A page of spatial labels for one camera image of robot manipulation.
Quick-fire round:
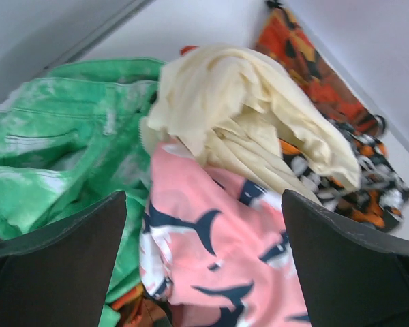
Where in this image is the green tie-dye cloth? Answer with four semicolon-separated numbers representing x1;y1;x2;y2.
0;57;163;326

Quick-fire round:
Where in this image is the orange red camouflage cloth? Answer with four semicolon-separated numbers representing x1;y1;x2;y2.
254;1;387;137

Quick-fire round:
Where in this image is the pink shark print cloth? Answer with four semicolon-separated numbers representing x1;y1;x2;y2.
140;142;310;327

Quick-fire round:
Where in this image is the orange brown patterned cloth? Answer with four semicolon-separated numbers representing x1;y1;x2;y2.
109;283;171;327

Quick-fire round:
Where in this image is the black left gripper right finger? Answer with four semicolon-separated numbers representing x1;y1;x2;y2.
282;190;409;327

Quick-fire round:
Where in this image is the black orange white patterned cloth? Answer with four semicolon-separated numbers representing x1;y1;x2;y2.
279;119;409;232

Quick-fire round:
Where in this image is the cream cloth with strings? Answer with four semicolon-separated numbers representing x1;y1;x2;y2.
144;44;361;200

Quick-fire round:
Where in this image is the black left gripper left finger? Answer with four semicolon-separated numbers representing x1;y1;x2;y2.
0;191;126;326

